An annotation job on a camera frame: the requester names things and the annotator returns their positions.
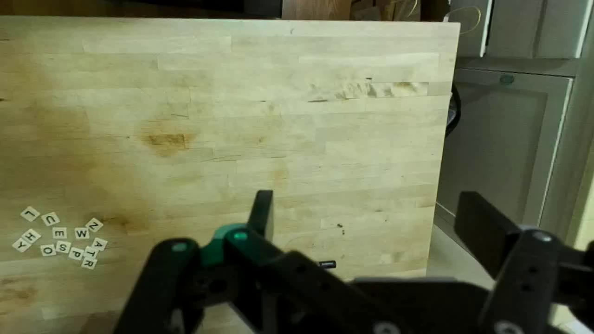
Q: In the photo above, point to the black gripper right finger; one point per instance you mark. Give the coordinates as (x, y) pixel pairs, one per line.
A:
(485, 231)

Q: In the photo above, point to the letter tile centre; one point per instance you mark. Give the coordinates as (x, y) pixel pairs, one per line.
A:
(60, 233)

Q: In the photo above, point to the letter tile right top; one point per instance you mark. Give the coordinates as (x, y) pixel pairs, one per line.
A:
(93, 226)

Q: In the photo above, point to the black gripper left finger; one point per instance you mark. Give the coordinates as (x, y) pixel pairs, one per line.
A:
(261, 218)

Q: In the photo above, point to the letter tile top left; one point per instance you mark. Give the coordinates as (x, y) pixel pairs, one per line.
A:
(30, 215)

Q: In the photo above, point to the grey cabinet door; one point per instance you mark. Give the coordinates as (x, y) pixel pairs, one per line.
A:
(506, 142)

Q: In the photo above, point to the small black marker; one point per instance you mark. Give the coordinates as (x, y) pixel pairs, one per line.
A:
(327, 265)

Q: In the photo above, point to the letter tile bottom right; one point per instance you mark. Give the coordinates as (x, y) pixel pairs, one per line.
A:
(90, 263)

